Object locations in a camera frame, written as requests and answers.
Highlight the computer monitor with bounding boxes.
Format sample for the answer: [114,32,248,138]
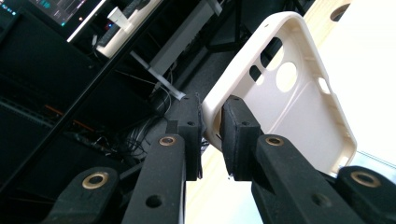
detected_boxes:
[29,0,105,43]

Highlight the bundle of black cables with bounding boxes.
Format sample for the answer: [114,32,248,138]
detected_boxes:
[102,115,176,166]

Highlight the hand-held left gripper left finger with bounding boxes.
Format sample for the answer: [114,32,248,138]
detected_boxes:
[166,93,205,182]

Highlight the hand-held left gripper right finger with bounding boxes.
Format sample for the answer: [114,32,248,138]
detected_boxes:
[219,94,262,182]

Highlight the white desk shelf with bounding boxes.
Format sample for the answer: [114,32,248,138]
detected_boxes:
[95,0,163,59]

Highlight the white desk beam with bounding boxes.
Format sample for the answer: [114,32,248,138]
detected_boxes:
[148,0,223,76]

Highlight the beige phone case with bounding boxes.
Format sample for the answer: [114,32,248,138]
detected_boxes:
[201,11,358,175]

